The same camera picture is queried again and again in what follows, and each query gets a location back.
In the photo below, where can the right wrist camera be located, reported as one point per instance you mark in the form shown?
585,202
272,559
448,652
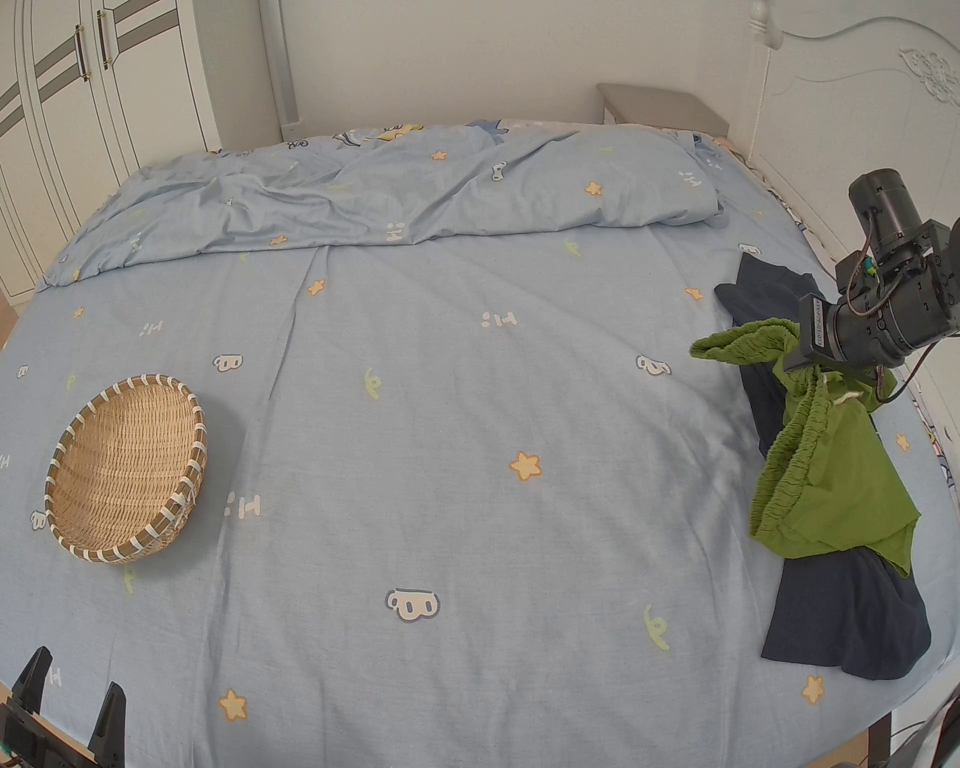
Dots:
885,199

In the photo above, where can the grey bedside table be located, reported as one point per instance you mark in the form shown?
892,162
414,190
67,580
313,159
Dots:
660,105

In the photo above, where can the bed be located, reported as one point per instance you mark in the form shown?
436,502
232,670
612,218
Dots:
450,450

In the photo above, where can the green shorts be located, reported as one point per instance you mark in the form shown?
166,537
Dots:
832,480

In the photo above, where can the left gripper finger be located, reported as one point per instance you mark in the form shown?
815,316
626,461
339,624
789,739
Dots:
36,679
111,724

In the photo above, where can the dark blue T-shirt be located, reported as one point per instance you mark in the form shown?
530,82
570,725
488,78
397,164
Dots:
847,607

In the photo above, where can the pale blue quilt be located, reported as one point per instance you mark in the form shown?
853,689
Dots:
450,187

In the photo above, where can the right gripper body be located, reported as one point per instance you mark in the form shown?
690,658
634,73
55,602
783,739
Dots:
870,330

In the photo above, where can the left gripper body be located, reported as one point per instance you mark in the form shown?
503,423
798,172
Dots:
30,739

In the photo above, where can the round woven basket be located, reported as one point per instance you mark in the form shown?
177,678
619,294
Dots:
120,465

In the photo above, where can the white wardrobe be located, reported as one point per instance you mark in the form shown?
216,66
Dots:
90,150

